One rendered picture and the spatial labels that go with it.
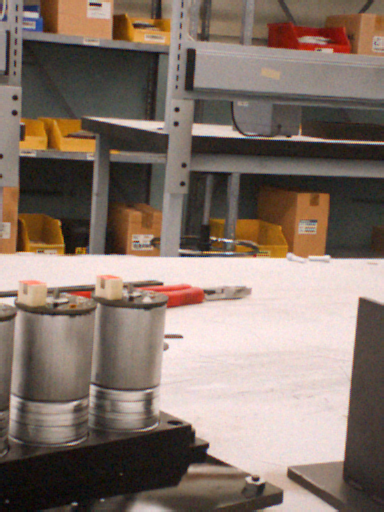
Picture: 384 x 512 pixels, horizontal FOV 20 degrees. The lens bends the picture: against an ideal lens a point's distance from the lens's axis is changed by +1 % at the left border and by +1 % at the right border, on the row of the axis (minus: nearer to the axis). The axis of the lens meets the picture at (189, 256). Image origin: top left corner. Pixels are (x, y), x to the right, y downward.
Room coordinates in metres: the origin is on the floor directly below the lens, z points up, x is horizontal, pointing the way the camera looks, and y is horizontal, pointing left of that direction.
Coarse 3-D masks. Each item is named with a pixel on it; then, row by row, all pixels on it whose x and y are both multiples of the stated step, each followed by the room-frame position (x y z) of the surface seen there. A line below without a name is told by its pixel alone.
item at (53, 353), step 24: (24, 312) 0.32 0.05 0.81; (24, 336) 0.32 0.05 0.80; (48, 336) 0.32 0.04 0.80; (72, 336) 0.32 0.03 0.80; (24, 360) 0.32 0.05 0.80; (48, 360) 0.32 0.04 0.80; (72, 360) 0.32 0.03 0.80; (24, 384) 0.32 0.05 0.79; (48, 384) 0.32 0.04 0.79; (72, 384) 0.32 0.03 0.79; (24, 408) 0.32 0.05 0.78; (48, 408) 0.32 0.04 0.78; (72, 408) 0.32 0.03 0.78; (24, 432) 0.32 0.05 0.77; (48, 432) 0.32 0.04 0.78; (72, 432) 0.32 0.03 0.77
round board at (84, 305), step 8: (48, 296) 0.34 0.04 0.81; (64, 296) 0.34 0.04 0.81; (72, 296) 0.34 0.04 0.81; (16, 304) 0.33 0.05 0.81; (24, 304) 0.32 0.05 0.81; (48, 304) 0.32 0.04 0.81; (56, 304) 0.32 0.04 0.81; (64, 304) 0.33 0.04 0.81; (80, 304) 0.33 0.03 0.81; (88, 304) 0.33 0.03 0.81; (96, 304) 0.33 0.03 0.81; (40, 312) 0.32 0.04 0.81; (48, 312) 0.32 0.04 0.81; (56, 312) 0.32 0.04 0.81; (64, 312) 0.32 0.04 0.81; (72, 312) 0.32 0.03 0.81; (80, 312) 0.32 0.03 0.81
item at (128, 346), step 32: (96, 320) 0.34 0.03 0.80; (128, 320) 0.34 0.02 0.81; (160, 320) 0.34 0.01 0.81; (96, 352) 0.34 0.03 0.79; (128, 352) 0.34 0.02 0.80; (160, 352) 0.35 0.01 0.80; (96, 384) 0.34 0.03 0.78; (128, 384) 0.34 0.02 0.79; (160, 384) 0.35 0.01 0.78; (96, 416) 0.34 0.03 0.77; (128, 416) 0.34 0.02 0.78
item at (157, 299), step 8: (96, 296) 0.34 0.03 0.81; (128, 296) 0.34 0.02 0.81; (144, 296) 0.35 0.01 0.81; (152, 296) 0.35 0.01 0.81; (160, 296) 0.35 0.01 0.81; (112, 304) 0.34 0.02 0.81; (120, 304) 0.34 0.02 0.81; (128, 304) 0.34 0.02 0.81; (136, 304) 0.34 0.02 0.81; (144, 304) 0.34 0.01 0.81; (152, 304) 0.34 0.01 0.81; (160, 304) 0.34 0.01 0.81
